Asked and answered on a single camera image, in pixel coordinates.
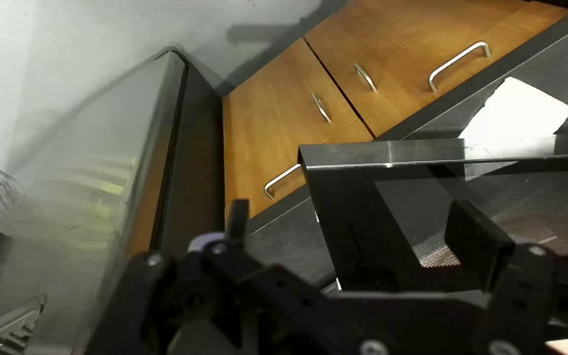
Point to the wooden base cabinet door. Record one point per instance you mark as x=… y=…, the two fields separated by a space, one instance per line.
x=265 y=111
x=364 y=32

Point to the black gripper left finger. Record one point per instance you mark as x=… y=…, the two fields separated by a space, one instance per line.
x=167 y=297

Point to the white paper sheet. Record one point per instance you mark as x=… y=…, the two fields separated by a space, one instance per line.
x=522 y=119

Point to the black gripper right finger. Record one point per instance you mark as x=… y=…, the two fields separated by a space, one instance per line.
x=514 y=297

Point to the stainless steel refrigerator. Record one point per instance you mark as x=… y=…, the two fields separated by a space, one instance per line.
x=100 y=198

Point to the wooden drawer front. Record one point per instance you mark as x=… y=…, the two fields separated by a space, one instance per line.
x=527 y=21
x=336 y=139

